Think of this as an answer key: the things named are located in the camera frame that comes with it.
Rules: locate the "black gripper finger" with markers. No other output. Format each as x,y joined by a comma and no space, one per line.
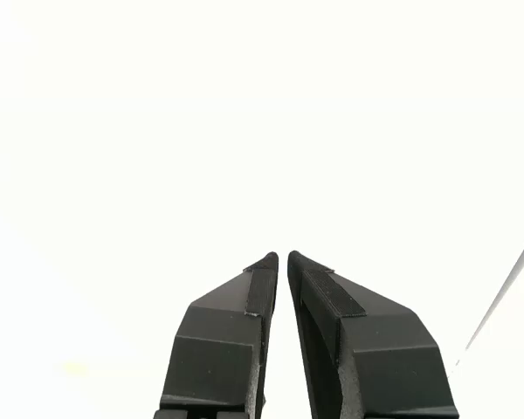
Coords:
214,349
375,362

